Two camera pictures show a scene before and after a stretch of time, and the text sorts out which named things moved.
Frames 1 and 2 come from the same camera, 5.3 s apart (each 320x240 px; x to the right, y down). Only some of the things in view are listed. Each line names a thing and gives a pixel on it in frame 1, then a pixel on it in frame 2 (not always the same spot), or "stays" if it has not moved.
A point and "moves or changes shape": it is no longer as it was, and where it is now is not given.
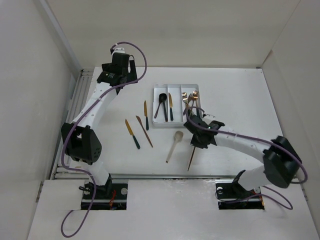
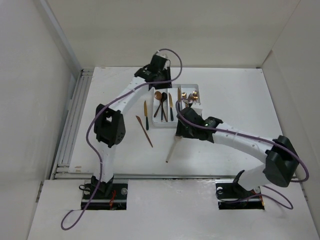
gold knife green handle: x=170 y=104 stays
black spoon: x=162 y=97 moves or changes shape
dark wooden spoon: x=160 y=102 stays
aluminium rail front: x=162 y=176 stays
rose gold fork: x=190 y=99 → x=195 y=95
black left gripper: x=131 y=75 → x=166 y=85
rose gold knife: x=141 y=124 stays
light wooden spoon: x=178 y=136 stays
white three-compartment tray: x=170 y=102 stays
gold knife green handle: x=145 y=114 stays
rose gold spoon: x=194 y=147 → x=158 y=95
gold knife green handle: x=131 y=133 → x=179 y=94
